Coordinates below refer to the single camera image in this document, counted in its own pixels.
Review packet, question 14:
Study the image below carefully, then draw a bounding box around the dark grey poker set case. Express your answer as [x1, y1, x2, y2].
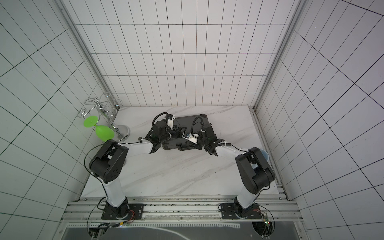
[162, 114, 213, 151]

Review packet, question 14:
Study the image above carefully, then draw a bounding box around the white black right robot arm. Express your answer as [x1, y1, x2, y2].
[183, 130, 276, 216]

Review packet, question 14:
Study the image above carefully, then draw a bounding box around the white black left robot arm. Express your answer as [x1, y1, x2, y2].
[89, 119, 187, 211]

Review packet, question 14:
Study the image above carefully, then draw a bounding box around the green plastic wine glass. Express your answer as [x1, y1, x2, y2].
[83, 116, 115, 142]

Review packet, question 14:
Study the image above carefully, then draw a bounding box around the light blue ceramic mug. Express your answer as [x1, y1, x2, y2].
[260, 149, 270, 162]

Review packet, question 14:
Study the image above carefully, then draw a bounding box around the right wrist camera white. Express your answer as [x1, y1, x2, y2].
[188, 134, 200, 144]

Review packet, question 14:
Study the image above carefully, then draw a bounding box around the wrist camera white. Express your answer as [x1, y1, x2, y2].
[166, 114, 175, 130]
[188, 134, 200, 144]

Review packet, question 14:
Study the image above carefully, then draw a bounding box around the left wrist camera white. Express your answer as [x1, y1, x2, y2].
[166, 114, 175, 130]

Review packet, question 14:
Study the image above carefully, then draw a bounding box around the chrome wire glass rack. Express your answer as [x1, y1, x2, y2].
[77, 93, 131, 142]

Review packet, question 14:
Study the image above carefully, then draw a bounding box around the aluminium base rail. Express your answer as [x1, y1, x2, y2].
[62, 195, 304, 227]

